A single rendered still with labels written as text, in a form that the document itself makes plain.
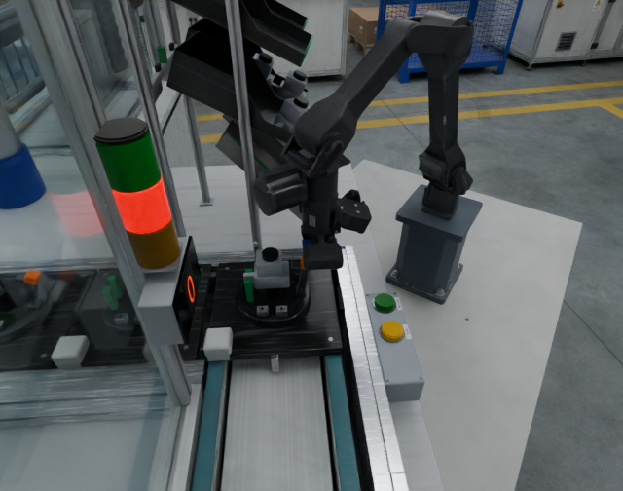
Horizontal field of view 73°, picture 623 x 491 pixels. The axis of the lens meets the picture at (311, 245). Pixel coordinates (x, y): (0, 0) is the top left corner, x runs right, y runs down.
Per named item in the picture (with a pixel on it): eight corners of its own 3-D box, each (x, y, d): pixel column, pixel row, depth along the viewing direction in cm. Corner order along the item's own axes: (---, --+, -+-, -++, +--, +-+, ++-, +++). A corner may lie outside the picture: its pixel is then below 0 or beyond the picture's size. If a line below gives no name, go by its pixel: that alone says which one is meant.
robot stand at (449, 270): (462, 269, 106) (483, 202, 93) (443, 306, 96) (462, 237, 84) (408, 248, 112) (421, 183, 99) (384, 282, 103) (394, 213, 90)
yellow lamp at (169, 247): (183, 240, 51) (175, 207, 48) (176, 268, 47) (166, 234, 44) (141, 242, 51) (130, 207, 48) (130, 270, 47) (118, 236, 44)
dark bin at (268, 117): (309, 124, 95) (323, 94, 90) (302, 150, 85) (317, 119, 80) (189, 64, 89) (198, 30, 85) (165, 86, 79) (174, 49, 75)
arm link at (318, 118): (434, 28, 68) (412, -29, 60) (475, 39, 63) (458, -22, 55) (317, 168, 70) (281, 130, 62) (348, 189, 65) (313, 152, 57)
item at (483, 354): (578, 231, 123) (582, 223, 121) (498, 535, 65) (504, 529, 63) (363, 166, 152) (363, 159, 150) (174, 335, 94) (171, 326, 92)
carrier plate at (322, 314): (329, 264, 94) (329, 256, 93) (342, 355, 76) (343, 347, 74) (219, 269, 93) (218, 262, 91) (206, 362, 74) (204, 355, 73)
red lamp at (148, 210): (175, 206, 48) (165, 167, 45) (166, 233, 44) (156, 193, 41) (129, 207, 48) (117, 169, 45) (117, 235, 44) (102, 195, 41)
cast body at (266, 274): (289, 272, 81) (287, 243, 77) (289, 287, 78) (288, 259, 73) (244, 274, 81) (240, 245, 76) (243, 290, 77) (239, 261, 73)
